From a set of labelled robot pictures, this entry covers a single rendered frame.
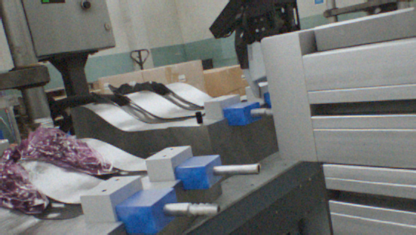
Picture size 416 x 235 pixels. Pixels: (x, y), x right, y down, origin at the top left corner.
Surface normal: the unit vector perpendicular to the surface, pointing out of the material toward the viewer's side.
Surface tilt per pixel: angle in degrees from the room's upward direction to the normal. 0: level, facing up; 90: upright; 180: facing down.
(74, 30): 90
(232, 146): 90
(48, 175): 28
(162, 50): 90
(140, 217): 90
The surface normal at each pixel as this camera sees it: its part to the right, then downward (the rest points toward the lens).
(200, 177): -0.39, 0.22
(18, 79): 0.22, 0.12
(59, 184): 0.25, -0.90
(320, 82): -0.68, 0.25
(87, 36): 0.75, -0.03
